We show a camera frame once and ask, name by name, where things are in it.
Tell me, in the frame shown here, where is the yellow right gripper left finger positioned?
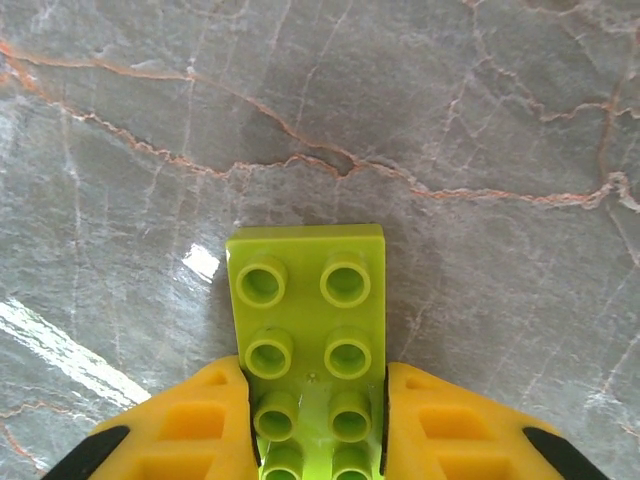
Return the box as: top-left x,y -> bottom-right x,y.
42,355 -> 262,480

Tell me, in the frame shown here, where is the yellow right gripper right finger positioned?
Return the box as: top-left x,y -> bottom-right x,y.
378,361 -> 617,480

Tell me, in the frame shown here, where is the long green lego brick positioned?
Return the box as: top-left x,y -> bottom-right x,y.
224,223 -> 389,480

